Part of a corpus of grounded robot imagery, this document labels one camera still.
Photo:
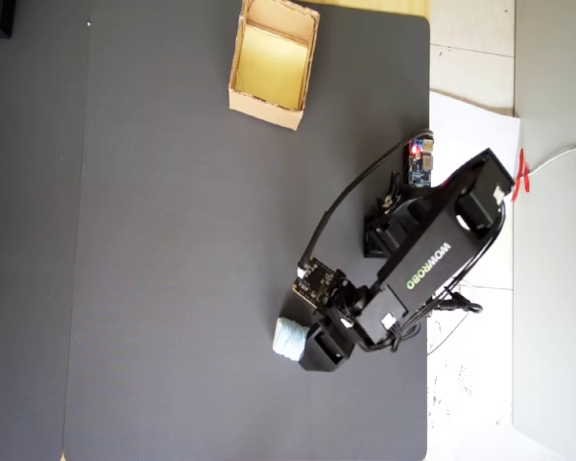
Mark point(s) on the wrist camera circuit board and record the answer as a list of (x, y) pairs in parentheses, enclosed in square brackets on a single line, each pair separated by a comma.
[(319, 283)]

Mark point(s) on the open cardboard box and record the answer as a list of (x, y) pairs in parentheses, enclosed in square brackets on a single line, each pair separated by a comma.
[(273, 57)]

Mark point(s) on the black WOWROBO robot arm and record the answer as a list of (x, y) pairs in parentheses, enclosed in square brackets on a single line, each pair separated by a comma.
[(427, 264)]

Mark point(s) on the white paper sheet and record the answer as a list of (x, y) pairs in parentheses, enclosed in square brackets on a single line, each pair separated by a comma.
[(465, 129)]

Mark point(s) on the black power plug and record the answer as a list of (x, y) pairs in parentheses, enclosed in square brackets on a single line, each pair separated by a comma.
[(461, 305)]

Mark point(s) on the small red paper decoration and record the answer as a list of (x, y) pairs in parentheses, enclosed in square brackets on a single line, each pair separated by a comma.
[(522, 175)]

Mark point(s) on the light blue block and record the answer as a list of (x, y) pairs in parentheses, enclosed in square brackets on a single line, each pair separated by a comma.
[(288, 338)]

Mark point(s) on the blue circuit board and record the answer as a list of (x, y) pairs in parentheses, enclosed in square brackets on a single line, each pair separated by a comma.
[(420, 165)]

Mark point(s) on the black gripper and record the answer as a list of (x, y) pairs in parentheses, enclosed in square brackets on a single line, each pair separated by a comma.
[(326, 348)]

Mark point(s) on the dark grey table mat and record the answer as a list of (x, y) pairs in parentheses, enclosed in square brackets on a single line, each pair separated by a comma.
[(182, 240), (29, 240)]

